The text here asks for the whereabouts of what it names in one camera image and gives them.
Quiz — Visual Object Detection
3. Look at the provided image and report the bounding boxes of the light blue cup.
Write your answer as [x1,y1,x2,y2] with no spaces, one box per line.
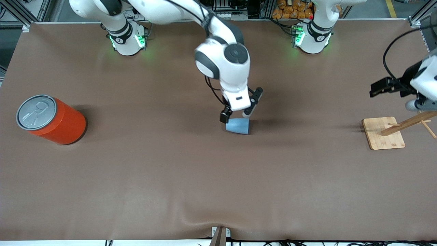
[225,118,251,135]

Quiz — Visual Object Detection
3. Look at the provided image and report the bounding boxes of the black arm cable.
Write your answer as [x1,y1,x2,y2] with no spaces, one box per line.
[382,27,437,90]
[164,0,229,107]

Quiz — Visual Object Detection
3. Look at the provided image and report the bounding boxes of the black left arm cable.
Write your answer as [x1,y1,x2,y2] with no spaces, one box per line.
[382,27,437,90]

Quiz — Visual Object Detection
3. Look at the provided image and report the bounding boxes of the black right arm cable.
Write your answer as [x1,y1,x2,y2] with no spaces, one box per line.
[164,0,229,107]

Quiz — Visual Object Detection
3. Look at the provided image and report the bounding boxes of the metal table edge bracket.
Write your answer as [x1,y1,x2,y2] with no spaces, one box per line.
[211,226,231,238]

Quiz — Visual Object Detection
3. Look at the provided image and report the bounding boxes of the wooden cup rack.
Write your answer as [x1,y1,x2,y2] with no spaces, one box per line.
[362,110,437,151]

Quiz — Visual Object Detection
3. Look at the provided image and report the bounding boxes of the orange can with silver lid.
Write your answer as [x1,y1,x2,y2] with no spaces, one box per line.
[16,95,87,145]

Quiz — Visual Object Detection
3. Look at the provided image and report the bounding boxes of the brown table mat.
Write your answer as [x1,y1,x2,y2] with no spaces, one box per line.
[0,19,437,241]

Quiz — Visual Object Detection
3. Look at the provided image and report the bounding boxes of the orange snack packets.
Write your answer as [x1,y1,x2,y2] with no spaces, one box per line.
[272,0,342,20]

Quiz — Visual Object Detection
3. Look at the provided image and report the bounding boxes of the brown wooden strip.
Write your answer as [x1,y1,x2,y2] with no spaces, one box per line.
[209,227,227,246]

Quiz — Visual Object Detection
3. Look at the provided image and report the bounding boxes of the aluminium frame rail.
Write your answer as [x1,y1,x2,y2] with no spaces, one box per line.
[0,0,52,33]
[408,0,437,28]

